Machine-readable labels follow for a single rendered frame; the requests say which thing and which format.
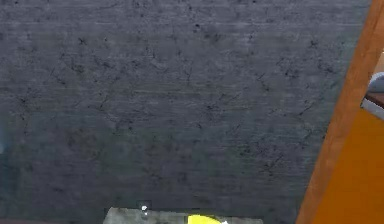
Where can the grey and brown furniture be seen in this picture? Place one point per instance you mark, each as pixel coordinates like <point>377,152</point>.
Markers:
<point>376,100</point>

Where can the yellow round object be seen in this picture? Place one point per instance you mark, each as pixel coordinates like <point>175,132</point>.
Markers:
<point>201,220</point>

